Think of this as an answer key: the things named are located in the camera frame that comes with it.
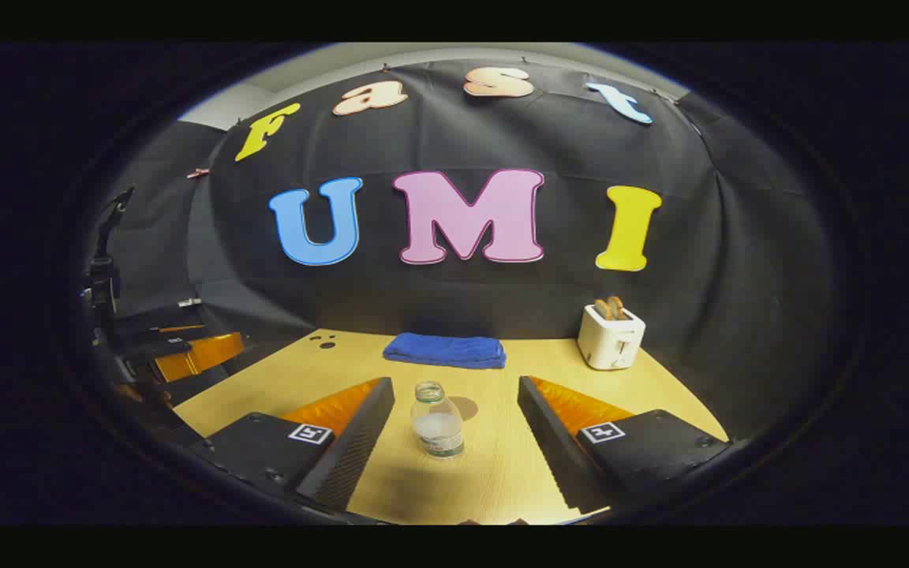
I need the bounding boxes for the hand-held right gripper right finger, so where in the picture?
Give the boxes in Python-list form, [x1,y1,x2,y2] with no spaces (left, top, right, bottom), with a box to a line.
[518,376,733,514]

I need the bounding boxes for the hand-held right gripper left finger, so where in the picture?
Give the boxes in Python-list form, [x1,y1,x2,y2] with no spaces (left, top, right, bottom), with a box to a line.
[190,377,396,512]

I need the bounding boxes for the clear plastic water bottle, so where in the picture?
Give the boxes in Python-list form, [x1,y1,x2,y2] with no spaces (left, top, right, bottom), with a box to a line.
[410,380,465,460]

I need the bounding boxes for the white toaster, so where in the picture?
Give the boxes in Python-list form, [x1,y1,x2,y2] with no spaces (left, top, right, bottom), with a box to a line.
[577,304,646,371]

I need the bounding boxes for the blue folded towel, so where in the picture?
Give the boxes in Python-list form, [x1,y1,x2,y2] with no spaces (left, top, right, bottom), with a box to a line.
[382,332,507,370]

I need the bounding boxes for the black backdrop cloth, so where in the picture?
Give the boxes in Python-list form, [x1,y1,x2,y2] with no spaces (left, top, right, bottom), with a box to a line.
[84,59,842,443]

